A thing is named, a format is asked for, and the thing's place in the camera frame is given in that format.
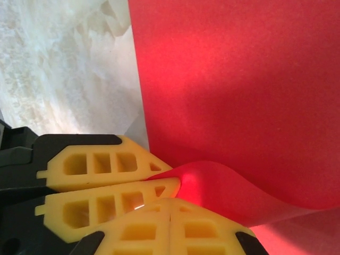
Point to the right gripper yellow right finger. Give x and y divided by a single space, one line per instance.
207 233

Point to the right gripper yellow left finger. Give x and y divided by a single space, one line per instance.
138 233

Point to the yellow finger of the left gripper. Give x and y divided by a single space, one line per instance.
93 195
143 166

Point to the red paper sheet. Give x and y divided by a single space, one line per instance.
239 79

